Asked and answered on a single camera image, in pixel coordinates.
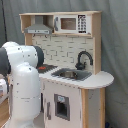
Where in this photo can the white toy microwave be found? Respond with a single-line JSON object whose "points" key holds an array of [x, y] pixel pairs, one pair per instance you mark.
{"points": [[73, 24]]}

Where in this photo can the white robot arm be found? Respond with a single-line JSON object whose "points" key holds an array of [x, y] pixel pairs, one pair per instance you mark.
{"points": [[20, 63]]}

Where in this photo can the grey range hood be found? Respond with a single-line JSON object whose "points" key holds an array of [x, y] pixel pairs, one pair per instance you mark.
{"points": [[38, 27]]}

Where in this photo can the grey ice dispenser panel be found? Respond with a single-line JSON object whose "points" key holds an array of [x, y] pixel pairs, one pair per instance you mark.
{"points": [[62, 107]]}

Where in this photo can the wooden toy kitchen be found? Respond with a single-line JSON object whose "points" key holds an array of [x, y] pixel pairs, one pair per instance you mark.
{"points": [[87, 97]]}

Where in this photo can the grey toy sink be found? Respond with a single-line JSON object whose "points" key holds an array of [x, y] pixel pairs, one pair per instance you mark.
{"points": [[72, 74]]}

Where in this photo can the grey cabinet door handle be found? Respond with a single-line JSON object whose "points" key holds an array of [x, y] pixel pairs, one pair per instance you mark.
{"points": [[48, 111]]}

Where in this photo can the black toy faucet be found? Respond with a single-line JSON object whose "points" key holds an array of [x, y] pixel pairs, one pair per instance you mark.
{"points": [[80, 64]]}

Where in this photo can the black stovetop red burners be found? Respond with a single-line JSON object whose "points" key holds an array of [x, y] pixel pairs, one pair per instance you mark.
{"points": [[45, 68]]}

